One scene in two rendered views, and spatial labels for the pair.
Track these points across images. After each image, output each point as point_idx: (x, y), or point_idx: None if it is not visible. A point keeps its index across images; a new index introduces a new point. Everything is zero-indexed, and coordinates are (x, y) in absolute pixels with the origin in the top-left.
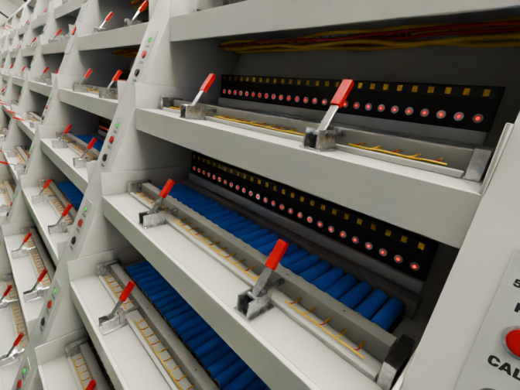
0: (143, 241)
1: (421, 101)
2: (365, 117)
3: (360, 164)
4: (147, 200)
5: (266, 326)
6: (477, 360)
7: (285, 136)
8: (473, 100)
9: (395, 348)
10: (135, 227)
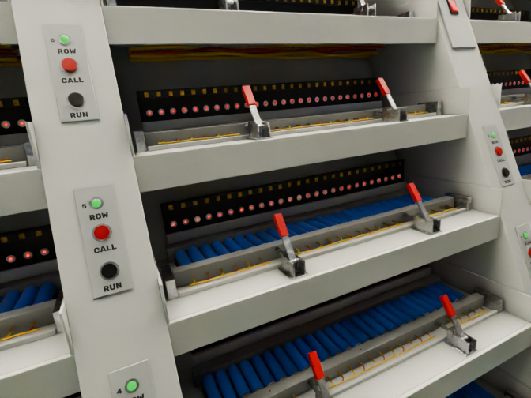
0: (320, 283)
1: (352, 90)
2: (327, 106)
3: (433, 118)
4: (227, 274)
5: (442, 227)
6: (496, 163)
7: (355, 124)
8: (371, 85)
9: (457, 195)
10: (299, 283)
